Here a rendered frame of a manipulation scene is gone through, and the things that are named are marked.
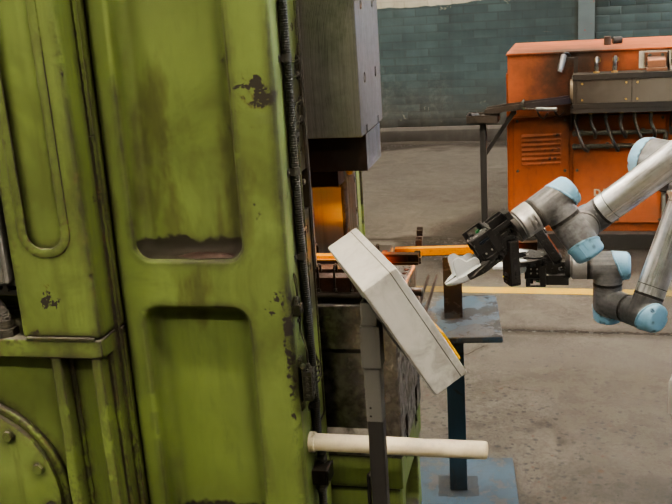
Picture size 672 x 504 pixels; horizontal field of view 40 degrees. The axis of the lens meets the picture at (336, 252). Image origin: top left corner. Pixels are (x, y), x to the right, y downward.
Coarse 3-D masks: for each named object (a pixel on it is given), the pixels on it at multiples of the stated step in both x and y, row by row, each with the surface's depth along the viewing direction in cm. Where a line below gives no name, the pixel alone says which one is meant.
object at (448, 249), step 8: (528, 240) 285; (536, 240) 285; (400, 248) 290; (408, 248) 289; (416, 248) 289; (424, 248) 288; (432, 248) 288; (440, 248) 287; (448, 248) 287; (456, 248) 287; (464, 248) 286; (528, 248) 285; (536, 248) 284
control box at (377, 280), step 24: (360, 240) 202; (360, 264) 191; (384, 264) 184; (360, 288) 181; (384, 288) 180; (408, 288) 181; (384, 312) 181; (408, 312) 182; (408, 336) 184; (432, 336) 185; (432, 360) 186; (456, 360) 187; (432, 384) 187
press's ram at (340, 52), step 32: (320, 0) 223; (352, 0) 222; (320, 32) 225; (352, 32) 224; (320, 64) 228; (352, 64) 226; (320, 96) 230; (352, 96) 228; (320, 128) 232; (352, 128) 230
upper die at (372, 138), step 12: (372, 132) 244; (312, 144) 239; (324, 144) 238; (336, 144) 238; (348, 144) 237; (360, 144) 236; (372, 144) 244; (312, 156) 240; (324, 156) 239; (336, 156) 239; (348, 156) 238; (360, 156) 237; (372, 156) 244; (312, 168) 241; (324, 168) 240; (336, 168) 240; (348, 168) 239; (360, 168) 238
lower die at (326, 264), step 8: (328, 264) 257; (328, 272) 253; (336, 272) 253; (344, 272) 252; (320, 280) 250; (328, 280) 249; (336, 280) 248; (344, 280) 248; (320, 288) 250; (328, 288) 250; (344, 288) 249
